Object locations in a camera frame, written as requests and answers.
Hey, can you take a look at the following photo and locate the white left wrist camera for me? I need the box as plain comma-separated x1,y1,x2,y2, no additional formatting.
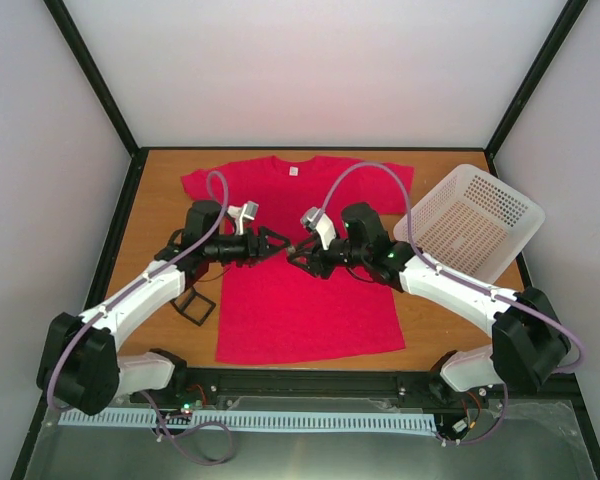
227,201,259,235

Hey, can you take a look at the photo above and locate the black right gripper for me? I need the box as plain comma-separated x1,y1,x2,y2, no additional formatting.
287,233,368,279

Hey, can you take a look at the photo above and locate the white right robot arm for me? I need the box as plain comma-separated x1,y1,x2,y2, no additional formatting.
287,202,571,403

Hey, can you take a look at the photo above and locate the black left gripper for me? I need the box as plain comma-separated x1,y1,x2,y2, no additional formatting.
206,225,291,267

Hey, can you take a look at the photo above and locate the black aluminium frame rail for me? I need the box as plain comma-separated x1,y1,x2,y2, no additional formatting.
44,365,581,416

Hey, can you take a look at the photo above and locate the red t-shirt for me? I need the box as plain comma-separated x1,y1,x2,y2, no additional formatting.
180,155,415,365

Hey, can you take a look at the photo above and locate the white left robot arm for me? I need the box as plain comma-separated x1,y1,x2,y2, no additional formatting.
36,200,290,415

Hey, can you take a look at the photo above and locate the light blue cable duct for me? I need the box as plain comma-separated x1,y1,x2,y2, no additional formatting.
58,408,436,436

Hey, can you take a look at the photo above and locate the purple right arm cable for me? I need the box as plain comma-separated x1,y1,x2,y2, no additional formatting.
319,160,587,447

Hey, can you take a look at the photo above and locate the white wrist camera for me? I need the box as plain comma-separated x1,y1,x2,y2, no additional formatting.
227,201,259,235
301,207,337,250

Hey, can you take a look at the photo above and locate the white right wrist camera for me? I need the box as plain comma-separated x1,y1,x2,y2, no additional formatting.
301,207,337,250

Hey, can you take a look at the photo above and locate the white perforated plastic basket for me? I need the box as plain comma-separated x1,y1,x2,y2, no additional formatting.
393,164,545,284

